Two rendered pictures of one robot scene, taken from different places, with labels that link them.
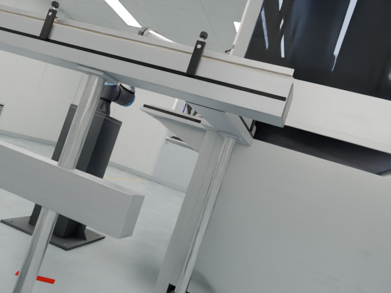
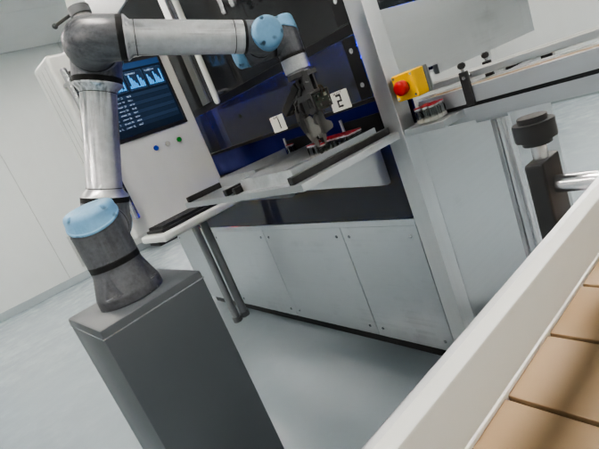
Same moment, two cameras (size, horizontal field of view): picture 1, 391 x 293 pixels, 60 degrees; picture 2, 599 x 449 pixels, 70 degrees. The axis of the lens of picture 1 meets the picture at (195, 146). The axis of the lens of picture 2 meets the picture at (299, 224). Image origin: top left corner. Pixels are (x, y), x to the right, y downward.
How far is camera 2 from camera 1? 1.73 m
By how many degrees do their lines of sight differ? 54
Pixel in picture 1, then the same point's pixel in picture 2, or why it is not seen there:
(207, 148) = (420, 162)
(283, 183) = (486, 135)
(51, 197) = not seen: outside the picture
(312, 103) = (458, 21)
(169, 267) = not seen: hidden behind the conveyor
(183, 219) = (453, 270)
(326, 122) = (475, 37)
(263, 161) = (464, 126)
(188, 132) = (357, 167)
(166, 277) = not seen: hidden behind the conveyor
